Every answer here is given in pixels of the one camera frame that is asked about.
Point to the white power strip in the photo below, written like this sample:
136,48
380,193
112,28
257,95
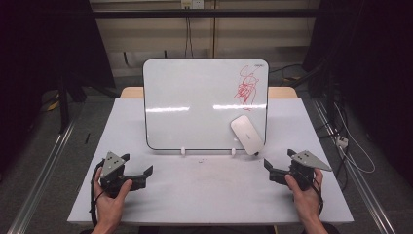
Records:
341,141

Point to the white wall outlet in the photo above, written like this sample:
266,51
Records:
192,4

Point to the black metal stand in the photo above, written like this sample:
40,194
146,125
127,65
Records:
63,104

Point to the wooden table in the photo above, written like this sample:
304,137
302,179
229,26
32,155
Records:
131,92

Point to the white whiteboard eraser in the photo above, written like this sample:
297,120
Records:
246,133

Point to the red marker pen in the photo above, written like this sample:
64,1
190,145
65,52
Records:
256,153

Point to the black curtain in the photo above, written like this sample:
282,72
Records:
39,48
373,65

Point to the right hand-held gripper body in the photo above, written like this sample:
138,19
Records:
305,165

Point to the metal floor rail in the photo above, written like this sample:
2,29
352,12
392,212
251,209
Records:
363,182
42,182

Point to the person's right hand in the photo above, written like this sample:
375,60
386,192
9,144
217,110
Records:
307,201

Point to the white whiteboard with black rim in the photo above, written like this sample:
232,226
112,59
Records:
195,97

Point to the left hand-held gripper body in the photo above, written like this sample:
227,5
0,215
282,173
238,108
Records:
112,164

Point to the white whiteboard support clip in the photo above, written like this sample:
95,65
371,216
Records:
183,151
233,152

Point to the person's left hand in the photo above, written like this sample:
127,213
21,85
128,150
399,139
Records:
108,208

